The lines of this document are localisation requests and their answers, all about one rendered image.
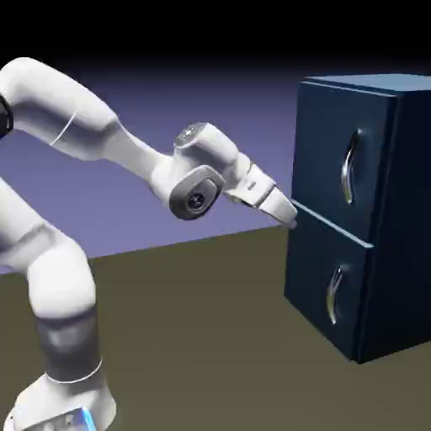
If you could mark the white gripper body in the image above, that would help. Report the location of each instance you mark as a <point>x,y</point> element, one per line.
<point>278,206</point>

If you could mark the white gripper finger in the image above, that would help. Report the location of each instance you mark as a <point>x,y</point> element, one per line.
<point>293,223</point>

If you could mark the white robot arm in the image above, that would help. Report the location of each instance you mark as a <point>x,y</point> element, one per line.
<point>84,124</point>

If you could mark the dark blue cabinet door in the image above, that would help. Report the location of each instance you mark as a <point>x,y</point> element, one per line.
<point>323,158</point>
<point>316,289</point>

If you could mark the dark blue cabinet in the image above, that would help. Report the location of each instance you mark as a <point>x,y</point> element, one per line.
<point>397,235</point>

